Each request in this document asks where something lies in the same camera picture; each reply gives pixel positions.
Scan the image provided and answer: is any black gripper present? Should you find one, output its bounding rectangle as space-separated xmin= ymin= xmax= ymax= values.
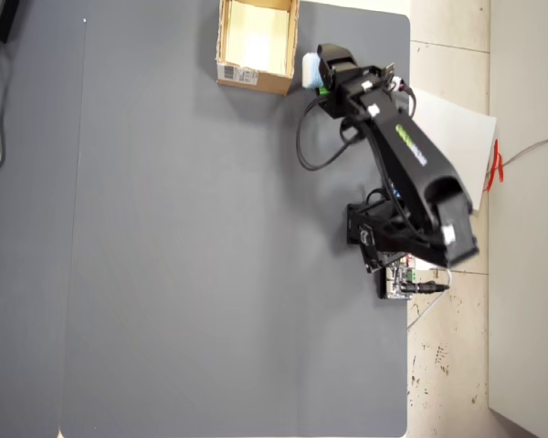
xmin=313 ymin=43 xmax=404 ymax=121

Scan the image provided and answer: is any white foam block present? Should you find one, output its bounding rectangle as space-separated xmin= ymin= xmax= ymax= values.
xmin=300 ymin=51 xmax=326 ymax=90

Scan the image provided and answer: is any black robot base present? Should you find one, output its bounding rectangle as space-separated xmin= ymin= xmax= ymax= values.
xmin=345 ymin=191 xmax=422 ymax=275

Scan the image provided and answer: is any open cardboard box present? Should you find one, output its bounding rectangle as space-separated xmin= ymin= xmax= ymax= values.
xmin=215 ymin=0 xmax=301 ymax=98

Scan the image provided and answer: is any white paper sheet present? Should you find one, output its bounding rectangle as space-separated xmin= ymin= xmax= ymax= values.
xmin=405 ymin=86 xmax=499 ymax=214

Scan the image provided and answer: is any large grey table mat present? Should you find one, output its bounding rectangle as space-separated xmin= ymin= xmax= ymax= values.
xmin=57 ymin=0 xmax=413 ymax=438

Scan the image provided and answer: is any narrow grey table mat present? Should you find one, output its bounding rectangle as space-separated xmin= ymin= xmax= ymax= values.
xmin=0 ymin=0 xmax=89 ymax=438

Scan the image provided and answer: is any thick black camera cable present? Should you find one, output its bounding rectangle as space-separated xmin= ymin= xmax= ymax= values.
xmin=295 ymin=96 xmax=363 ymax=172

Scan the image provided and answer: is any thin grey floor cable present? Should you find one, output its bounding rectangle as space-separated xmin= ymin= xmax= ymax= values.
xmin=485 ymin=135 xmax=548 ymax=180

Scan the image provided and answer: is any black power plug cable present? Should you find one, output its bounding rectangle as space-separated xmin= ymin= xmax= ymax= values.
xmin=405 ymin=281 xmax=451 ymax=296

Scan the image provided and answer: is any white usb cable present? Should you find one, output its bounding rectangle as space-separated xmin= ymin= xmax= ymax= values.
xmin=407 ymin=267 xmax=454 ymax=330

